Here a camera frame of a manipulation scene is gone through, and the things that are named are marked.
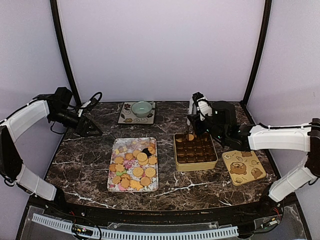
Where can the round patterned biscuit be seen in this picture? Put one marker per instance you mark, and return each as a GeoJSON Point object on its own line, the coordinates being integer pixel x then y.
{"type": "Point", "coordinates": [190, 137]}

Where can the right black frame post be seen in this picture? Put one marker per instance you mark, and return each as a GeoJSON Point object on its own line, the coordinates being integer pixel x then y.
{"type": "Point", "coordinates": [259, 51]}

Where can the green ceramic bowl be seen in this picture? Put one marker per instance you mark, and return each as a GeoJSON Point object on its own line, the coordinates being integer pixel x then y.
{"type": "Point", "coordinates": [141, 109]}

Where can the black frame post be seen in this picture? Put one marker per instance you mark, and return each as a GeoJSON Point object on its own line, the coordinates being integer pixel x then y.
{"type": "Point", "coordinates": [259, 51]}
{"type": "Point", "coordinates": [63, 50]}

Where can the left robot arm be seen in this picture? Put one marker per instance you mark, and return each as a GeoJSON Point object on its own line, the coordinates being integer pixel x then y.
{"type": "Point", "coordinates": [56, 108]}

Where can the floral cookie tray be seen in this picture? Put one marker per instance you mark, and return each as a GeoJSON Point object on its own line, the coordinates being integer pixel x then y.
{"type": "Point", "coordinates": [128, 162]}

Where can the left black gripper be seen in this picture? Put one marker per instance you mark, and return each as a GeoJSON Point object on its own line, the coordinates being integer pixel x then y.
{"type": "Point", "coordinates": [83, 130]}

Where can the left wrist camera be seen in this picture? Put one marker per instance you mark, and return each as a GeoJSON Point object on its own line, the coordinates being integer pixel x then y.
{"type": "Point", "coordinates": [86, 107]}

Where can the bear printed tin lid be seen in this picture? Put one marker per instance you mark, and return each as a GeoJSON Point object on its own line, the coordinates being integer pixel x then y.
{"type": "Point", "coordinates": [243, 167]}

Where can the square floral plate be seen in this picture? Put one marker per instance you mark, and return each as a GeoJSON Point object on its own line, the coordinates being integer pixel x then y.
{"type": "Point", "coordinates": [127, 117]}

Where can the left black frame post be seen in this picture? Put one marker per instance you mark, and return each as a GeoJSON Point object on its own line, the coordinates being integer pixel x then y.
{"type": "Point", "coordinates": [63, 50]}

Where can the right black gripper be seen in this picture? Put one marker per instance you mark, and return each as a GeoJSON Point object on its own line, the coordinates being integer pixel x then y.
{"type": "Point", "coordinates": [195, 121]}

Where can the pink flower cookie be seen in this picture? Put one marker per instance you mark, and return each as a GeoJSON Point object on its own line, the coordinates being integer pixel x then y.
{"type": "Point", "coordinates": [120, 187]}

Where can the white slotted cable duct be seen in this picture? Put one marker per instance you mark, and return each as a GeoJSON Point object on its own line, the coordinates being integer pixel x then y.
{"type": "Point", "coordinates": [119, 231]}

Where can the black sandwich cookie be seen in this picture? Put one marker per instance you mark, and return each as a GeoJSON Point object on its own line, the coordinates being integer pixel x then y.
{"type": "Point", "coordinates": [147, 152]}

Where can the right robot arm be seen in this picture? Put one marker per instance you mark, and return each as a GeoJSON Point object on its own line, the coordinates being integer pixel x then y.
{"type": "Point", "coordinates": [219, 120]}

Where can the gold cookie tin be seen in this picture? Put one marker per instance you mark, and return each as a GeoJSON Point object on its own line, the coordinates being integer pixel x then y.
{"type": "Point", "coordinates": [196, 155]}

